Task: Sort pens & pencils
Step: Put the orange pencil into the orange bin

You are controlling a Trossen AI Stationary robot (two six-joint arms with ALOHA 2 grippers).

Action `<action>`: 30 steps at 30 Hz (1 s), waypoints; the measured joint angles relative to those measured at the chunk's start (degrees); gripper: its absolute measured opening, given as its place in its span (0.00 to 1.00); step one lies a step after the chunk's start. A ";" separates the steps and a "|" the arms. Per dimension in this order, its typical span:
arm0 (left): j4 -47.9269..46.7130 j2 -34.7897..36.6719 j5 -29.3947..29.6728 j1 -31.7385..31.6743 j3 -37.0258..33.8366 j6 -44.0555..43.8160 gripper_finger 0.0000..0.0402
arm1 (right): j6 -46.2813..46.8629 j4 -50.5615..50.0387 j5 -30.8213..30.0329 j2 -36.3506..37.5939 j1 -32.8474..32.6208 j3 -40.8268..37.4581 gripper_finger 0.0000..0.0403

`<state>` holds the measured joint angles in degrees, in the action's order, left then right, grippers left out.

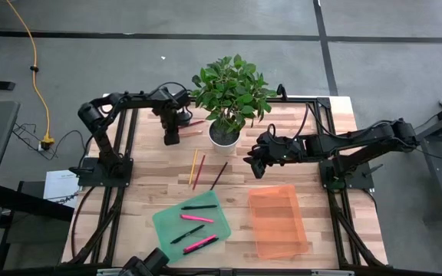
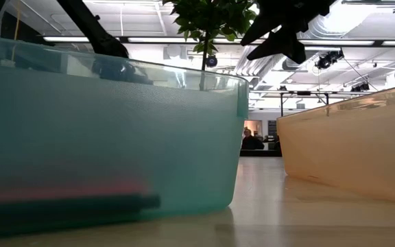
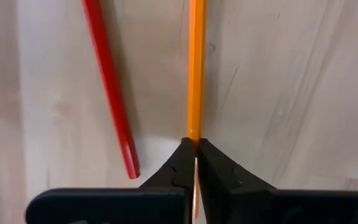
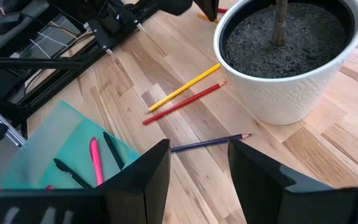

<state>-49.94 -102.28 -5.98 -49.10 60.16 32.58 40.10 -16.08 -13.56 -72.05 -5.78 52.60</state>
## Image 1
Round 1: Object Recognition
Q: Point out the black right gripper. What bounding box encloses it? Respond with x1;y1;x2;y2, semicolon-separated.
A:
242;133;306;180

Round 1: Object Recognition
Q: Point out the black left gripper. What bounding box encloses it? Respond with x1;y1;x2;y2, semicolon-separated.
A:
155;87;193;147

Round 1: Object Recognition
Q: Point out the black pen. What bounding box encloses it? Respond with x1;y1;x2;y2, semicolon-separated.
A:
170;224;206;244
183;237;220;256
180;204;219;211

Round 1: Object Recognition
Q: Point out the pink pen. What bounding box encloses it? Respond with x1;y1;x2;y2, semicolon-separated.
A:
182;234;218;254
180;213;215;224

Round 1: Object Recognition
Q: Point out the dark brown pencil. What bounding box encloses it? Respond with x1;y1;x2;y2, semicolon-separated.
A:
211;161;229;192

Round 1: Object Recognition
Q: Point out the yellow pencil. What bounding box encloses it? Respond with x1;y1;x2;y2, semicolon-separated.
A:
188;148;200;186

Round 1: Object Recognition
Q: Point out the green potted plant white pot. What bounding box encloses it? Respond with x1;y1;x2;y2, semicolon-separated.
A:
190;53;279;156

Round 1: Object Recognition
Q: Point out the orange translucent plastic tray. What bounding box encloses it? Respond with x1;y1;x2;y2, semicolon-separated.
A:
247;183;310;261

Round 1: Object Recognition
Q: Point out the green translucent plastic tray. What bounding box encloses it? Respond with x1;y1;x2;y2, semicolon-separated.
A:
151;190;233;265

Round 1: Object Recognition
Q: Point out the white paper sheet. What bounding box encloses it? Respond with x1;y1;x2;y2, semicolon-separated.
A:
43;169;81;209

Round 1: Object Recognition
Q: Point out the black blocky device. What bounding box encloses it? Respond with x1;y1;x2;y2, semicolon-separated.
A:
119;247;170;276

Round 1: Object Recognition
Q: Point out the black metal table frame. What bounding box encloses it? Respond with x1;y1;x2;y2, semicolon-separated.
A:
0;94;442;276

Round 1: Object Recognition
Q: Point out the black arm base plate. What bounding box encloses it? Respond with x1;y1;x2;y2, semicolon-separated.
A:
69;157;134;189
318;159;375;192

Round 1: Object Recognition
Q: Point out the yellow extension cable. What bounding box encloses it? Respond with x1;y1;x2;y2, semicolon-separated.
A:
5;0;56;152

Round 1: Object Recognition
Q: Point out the dark grey desk frame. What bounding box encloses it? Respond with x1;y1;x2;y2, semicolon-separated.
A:
398;95;442;225

